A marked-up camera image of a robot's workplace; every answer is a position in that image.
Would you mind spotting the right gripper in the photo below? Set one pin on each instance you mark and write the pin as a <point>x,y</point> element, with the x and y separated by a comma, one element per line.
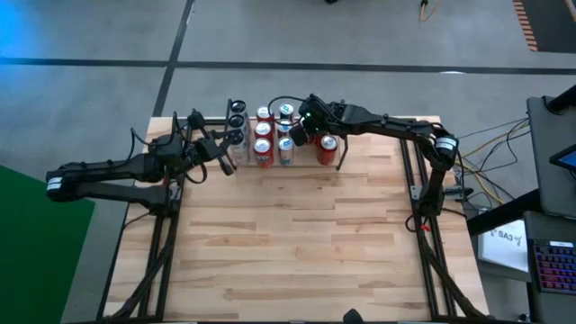
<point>321,114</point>

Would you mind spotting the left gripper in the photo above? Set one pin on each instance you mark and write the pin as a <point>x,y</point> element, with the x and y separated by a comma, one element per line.
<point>207,150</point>

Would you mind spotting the Red Bull can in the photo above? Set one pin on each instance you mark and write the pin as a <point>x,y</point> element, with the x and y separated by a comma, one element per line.
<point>283,129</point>

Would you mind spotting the silver slim can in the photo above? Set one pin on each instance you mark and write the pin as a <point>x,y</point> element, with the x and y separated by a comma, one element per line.
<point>285,150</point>

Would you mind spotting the Celsius Peach Vibe can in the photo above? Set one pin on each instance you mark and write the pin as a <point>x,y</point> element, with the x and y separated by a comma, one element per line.
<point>238,106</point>
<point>237,121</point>
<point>239,152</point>

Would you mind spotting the teal blue slim can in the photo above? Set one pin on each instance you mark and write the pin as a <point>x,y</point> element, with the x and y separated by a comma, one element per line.
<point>286,109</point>

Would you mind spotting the red can silver top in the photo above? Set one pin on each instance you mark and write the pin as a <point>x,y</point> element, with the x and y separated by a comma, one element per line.
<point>263,130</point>
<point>327,150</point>

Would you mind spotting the red can blue letter print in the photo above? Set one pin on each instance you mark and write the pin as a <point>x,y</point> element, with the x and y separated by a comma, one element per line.
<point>263,153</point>

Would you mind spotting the red can white print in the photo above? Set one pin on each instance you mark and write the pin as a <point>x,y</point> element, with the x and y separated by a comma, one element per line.
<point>264,112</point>

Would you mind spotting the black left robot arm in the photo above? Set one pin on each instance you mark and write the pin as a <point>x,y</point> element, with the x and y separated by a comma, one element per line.
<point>112,171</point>

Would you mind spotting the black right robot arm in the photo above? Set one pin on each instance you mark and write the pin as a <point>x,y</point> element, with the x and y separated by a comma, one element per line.
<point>405,128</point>

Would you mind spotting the black rounded object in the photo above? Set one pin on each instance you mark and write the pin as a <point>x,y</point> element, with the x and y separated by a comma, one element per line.
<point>353,317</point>

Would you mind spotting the green floor mat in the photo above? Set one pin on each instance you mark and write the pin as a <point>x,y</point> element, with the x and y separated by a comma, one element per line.
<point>36,252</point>

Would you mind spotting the white paper sign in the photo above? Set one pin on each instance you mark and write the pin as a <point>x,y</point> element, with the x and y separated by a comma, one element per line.
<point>504,249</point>

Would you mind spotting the grey desk panel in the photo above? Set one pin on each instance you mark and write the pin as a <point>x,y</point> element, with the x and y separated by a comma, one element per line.
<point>542,180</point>

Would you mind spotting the tablet blue screen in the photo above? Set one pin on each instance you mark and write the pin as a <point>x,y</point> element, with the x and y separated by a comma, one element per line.
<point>568,158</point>

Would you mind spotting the black mat orange striped edge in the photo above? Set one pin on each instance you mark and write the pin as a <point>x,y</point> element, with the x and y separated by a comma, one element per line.
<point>553,27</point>

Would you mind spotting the backlit keyboard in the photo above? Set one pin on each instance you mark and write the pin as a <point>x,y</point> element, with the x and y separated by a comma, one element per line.
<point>555,270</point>

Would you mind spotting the black desk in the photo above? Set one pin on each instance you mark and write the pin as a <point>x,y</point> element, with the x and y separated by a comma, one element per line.
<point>544,310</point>

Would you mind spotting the black aluminium table frame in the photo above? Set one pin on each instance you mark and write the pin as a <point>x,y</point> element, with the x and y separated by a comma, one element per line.
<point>179,123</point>

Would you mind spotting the grey metal bracket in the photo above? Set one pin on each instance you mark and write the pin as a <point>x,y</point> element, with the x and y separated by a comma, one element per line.
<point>415,192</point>

